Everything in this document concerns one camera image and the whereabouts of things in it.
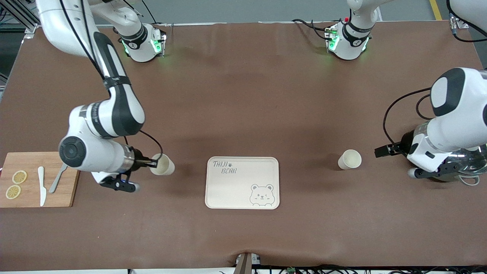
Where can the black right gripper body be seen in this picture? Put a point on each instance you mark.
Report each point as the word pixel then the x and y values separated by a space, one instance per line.
pixel 139 159

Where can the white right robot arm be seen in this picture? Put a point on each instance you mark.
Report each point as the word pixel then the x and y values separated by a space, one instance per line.
pixel 114 114

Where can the white plastic cup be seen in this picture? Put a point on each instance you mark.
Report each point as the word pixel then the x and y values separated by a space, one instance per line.
pixel 166 166
pixel 350 160

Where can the grey plastic knife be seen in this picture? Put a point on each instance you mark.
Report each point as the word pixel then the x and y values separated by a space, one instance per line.
pixel 56 182

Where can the aluminium frame profile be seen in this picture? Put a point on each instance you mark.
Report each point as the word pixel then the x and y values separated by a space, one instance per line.
pixel 30 30
pixel 462 24

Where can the yellow lemon slice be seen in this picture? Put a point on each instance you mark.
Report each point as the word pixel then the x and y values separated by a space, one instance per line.
pixel 19 177
pixel 13 191

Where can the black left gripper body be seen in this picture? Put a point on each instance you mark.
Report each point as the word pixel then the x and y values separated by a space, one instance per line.
pixel 406 142

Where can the glass pot lid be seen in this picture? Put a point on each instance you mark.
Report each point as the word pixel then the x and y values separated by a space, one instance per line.
pixel 471 158

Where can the white bear print tray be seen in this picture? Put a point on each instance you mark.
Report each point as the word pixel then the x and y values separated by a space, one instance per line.
pixel 236 194

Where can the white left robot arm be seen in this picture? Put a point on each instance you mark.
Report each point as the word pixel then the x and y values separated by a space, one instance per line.
pixel 464 114

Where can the wooden cutting board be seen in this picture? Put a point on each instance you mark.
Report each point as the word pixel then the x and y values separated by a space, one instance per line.
pixel 72 198

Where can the table edge clamp bracket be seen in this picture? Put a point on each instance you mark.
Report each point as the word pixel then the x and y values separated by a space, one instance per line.
pixel 243 264

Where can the white plastic knife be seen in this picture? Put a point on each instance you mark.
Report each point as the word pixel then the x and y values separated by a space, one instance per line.
pixel 42 190

